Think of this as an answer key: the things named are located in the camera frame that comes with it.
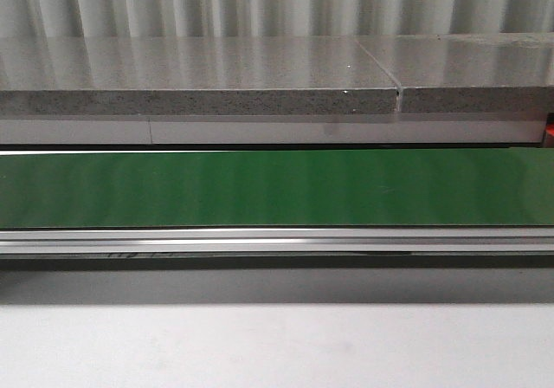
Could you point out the grey stone countertop slab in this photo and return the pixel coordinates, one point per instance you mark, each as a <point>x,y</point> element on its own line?
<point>178,76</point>

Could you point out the white cabinet panel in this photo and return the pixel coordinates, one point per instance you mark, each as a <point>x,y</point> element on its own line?
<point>386,129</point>

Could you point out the green conveyor belt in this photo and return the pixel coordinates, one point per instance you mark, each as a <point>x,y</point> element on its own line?
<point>310,188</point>

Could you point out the red object at edge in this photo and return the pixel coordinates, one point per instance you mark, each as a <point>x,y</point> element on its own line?
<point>548,139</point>

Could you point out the white pleated curtain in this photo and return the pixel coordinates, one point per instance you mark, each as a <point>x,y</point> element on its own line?
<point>271,17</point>

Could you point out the aluminium conveyor frame rail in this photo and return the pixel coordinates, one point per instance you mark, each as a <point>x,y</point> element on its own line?
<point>281,241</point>

